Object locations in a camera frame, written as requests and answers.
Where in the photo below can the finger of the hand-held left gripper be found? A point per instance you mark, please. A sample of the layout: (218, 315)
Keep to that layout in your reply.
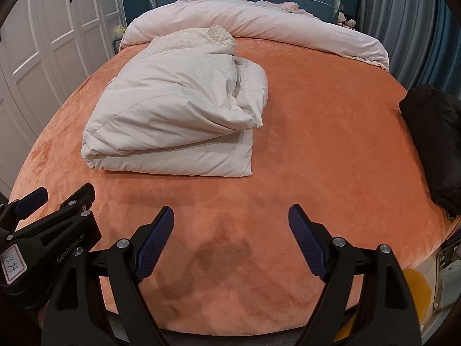
(34, 198)
(79, 196)

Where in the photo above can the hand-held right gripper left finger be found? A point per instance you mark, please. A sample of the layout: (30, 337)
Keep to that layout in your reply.
(153, 245)

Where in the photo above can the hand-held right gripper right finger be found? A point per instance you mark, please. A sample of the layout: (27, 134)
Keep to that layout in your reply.
(306, 241)

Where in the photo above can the white padded jacket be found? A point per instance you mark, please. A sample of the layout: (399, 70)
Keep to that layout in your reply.
(173, 115)

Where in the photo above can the orange plush blanket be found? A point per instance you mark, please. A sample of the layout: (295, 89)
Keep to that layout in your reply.
(288, 151)

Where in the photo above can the yellow fabric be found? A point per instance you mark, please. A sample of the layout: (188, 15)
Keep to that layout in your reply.
(417, 288)

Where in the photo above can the white plastic device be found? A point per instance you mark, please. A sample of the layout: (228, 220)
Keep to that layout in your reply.
(446, 281)

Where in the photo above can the white wardrobe doors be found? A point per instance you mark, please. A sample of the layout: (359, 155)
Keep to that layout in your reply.
(54, 43)

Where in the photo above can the dark nightstand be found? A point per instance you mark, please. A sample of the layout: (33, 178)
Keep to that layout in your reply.
(118, 44)

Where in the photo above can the black padded jacket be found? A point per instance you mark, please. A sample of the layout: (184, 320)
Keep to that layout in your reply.
(432, 144)

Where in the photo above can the small yellow object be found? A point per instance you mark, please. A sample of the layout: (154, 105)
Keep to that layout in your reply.
(119, 30)

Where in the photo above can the pale pink duvet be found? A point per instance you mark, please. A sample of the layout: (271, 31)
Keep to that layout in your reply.
(288, 32)

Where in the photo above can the black and white plush toy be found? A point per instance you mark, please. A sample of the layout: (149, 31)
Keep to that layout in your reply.
(346, 20)

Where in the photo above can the grey blue curtain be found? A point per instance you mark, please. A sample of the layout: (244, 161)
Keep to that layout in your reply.
(403, 25)

